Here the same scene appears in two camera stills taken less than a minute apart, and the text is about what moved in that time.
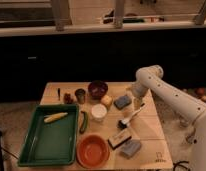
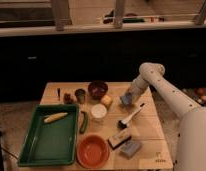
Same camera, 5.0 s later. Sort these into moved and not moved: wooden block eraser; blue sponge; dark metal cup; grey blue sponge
Moved: blue sponge
Not moved: dark metal cup; wooden block eraser; grey blue sponge
